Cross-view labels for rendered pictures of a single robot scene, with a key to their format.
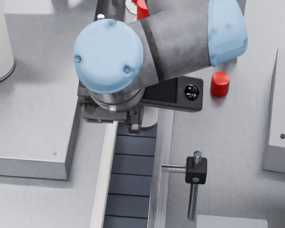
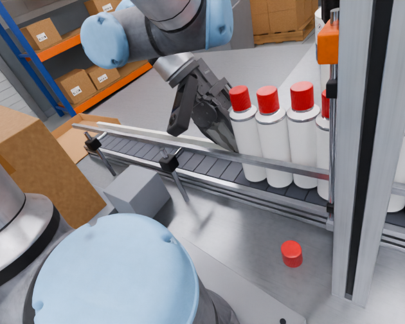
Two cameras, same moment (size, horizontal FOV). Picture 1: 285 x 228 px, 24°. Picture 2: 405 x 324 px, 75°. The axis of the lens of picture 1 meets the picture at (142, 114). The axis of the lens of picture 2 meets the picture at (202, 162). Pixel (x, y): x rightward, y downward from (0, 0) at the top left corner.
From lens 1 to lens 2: 108 cm
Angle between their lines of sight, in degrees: 83
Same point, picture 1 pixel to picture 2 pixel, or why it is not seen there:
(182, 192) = (204, 200)
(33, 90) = not seen: hidden behind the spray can
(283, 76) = (252, 294)
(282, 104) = (214, 270)
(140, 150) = (229, 168)
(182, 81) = (178, 110)
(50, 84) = not seen: hidden behind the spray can
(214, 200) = (189, 215)
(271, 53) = not seen: outside the picture
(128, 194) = (203, 159)
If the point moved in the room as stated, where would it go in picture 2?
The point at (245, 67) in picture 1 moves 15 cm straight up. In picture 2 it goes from (321, 301) to (319, 248)
